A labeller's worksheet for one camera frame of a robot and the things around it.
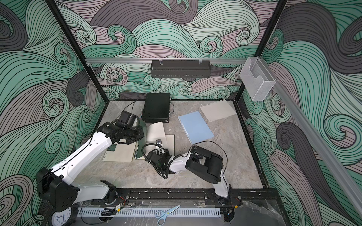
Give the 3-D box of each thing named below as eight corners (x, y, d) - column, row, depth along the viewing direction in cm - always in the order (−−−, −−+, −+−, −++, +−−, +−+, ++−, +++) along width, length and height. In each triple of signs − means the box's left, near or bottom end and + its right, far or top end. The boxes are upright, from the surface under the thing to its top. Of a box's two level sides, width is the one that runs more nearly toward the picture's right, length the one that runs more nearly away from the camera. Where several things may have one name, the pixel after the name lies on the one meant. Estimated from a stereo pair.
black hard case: (142, 123, 107) (141, 118, 102) (147, 97, 125) (146, 92, 121) (168, 123, 107) (168, 118, 102) (170, 97, 125) (170, 92, 121)
